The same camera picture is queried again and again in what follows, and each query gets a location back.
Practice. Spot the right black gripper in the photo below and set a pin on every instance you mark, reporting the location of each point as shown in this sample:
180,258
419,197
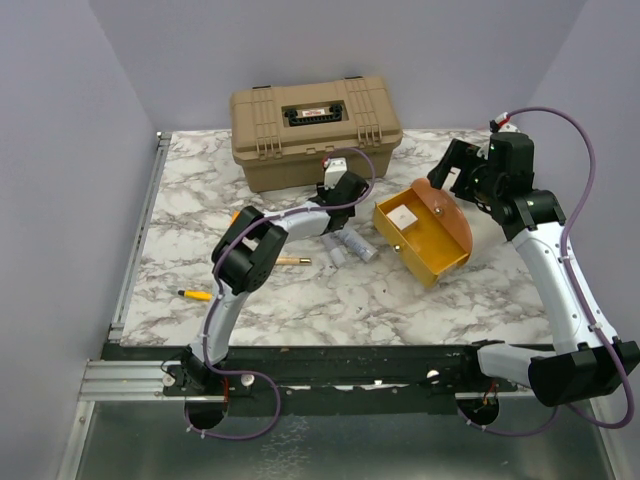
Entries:
459,154

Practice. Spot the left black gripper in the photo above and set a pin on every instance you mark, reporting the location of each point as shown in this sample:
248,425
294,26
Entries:
326,193

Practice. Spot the small white box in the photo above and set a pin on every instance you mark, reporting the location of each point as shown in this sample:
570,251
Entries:
402,217

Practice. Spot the white round makeup organizer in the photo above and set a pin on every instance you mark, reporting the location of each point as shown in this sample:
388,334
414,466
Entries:
449,234

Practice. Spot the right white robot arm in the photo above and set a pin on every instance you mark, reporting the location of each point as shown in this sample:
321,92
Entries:
588,359

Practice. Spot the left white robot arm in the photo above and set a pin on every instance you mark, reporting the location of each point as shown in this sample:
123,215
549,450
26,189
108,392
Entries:
244,259

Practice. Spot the lavender small bottle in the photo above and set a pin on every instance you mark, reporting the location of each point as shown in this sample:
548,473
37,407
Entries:
333,250

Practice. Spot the white spray bottle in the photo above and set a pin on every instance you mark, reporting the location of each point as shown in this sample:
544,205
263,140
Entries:
358,244

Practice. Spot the tan plastic toolbox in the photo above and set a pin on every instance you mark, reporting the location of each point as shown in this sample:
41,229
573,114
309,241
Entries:
281,134

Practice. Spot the beige concealer tube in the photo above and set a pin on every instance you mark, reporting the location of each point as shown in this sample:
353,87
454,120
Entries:
291,261

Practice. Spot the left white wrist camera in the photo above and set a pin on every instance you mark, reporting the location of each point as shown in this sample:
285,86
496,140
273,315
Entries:
334,169

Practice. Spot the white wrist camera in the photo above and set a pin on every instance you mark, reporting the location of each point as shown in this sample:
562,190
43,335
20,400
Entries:
334,169
500,124

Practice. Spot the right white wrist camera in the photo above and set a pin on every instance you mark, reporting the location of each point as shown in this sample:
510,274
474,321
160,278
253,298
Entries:
500,124

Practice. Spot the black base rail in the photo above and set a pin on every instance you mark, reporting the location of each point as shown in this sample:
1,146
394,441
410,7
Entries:
314,380

